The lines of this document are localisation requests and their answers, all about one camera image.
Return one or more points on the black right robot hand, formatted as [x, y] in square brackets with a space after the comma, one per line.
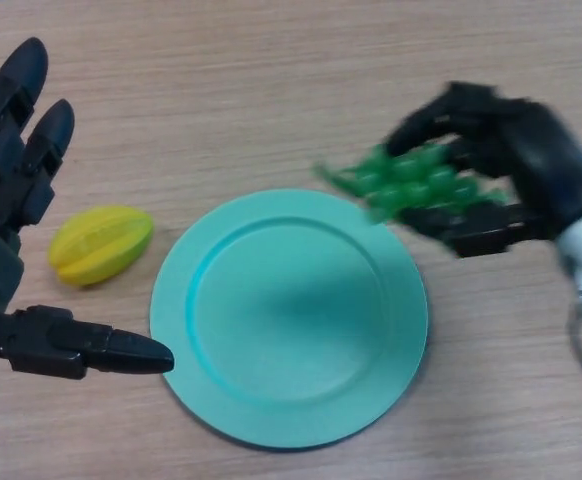
[546, 160]

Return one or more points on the yellow plastic starfruit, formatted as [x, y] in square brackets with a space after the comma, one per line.
[101, 245]

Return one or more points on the turquoise round plastic plate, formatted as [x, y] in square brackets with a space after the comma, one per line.
[291, 325]

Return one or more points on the green plastic grape bunch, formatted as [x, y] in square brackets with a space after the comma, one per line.
[411, 187]

